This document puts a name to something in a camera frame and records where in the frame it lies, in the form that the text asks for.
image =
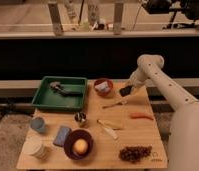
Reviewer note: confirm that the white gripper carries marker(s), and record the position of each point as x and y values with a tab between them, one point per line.
137	79

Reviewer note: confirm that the black eraser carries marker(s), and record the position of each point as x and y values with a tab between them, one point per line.
125	91

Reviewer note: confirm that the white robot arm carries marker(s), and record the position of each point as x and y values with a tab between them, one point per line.
183	144

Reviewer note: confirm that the red bowl with white item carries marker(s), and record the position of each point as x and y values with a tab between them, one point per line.
103	87

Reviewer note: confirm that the orange carrot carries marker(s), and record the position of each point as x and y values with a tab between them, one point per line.
141	115

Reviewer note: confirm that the wooden spatula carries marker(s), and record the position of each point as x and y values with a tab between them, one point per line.
111	124

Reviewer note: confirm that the wooden table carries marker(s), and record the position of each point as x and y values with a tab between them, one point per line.
105	152

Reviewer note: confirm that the small metal cup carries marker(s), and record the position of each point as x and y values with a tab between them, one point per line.
80	118

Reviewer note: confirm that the bunch of dark grapes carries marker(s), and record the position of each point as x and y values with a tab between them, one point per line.
134	154

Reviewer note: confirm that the grey tool in tray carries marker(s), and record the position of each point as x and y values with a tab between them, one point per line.
57	87

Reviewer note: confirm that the green plastic tray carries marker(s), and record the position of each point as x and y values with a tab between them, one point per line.
46	99

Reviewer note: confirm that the dark red bowl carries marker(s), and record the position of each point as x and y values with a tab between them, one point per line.
72	138

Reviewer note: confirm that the orange ball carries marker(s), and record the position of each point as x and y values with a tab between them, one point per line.
80	146

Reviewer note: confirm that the blue sponge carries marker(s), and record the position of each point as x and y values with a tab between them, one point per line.
61	136

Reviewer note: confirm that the blue cup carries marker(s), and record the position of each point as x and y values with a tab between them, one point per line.
38	125

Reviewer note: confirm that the white stacked cups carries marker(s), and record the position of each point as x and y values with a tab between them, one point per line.
34	147

